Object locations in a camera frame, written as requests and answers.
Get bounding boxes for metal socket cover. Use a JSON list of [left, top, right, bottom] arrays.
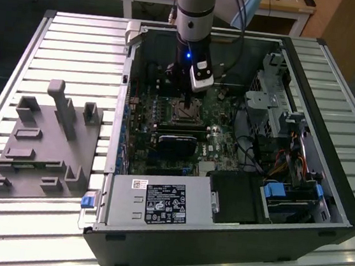
[[170, 96, 206, 124]]

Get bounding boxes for silver square CPU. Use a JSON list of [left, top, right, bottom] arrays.
[[177, 102, 200, 117]]

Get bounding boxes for CPU socket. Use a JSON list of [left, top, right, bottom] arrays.
[[169, 96, 206, 126]]

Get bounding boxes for black RAM sticks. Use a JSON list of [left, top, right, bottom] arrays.
[[155, 121, 208, 140]]

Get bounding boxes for black graphics card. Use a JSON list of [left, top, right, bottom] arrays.
[[155, 132, 199, 158]]

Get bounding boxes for green motherboard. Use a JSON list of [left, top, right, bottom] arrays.
[[118, 69, 263, 190]]

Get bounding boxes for grey metal drive cage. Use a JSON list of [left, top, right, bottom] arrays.
[[240, 50, 312, 142]]

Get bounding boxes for small silver heat sink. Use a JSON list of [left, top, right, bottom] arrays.
[[197, 160, 220, 177]]

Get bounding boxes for silver power supply unit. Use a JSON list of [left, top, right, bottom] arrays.
[[102, 165, 222, 238]]

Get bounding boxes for grey parts rack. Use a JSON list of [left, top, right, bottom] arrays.
[[0, 72, 108, 211]]

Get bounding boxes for blue disk carrier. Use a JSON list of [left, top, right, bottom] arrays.
[[261, 179, 288, 203]]

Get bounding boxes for blue case latch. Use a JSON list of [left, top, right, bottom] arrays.
[[80, 192, 98, 210]]

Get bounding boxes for wooden cabinet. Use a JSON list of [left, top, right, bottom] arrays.
[[299, 0, 355, 83]]

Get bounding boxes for blue plastic tab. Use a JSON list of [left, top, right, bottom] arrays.
[[314, 184, 325, 202]]

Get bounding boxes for black open PC case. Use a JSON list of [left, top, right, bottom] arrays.
[[78, 14, 355, 266]]

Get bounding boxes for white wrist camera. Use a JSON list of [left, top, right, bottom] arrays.
[[187, 59, 217, 95]]

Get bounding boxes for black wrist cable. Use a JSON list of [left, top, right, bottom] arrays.
[[217, 0, 250, 82]]

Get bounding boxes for orange yellow wire bundle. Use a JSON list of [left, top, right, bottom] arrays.
[[271, 147, 311, 184]]

